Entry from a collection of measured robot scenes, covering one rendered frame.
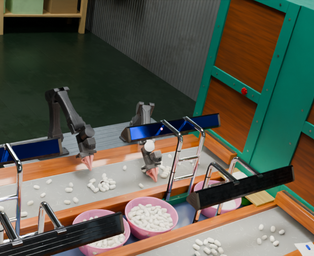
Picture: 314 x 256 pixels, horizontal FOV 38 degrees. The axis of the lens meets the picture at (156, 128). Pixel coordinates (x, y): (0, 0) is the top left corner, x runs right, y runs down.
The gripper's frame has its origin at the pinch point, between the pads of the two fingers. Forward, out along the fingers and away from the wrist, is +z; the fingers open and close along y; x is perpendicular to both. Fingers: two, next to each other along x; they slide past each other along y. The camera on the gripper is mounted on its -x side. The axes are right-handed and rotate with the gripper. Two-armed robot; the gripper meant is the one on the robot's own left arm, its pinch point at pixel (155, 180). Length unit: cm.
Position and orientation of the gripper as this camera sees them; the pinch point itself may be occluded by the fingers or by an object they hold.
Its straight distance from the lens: 252.0
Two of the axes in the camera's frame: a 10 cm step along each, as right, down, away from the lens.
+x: -4.9, 3.5, 8.0
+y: 8.2, -1.4, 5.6
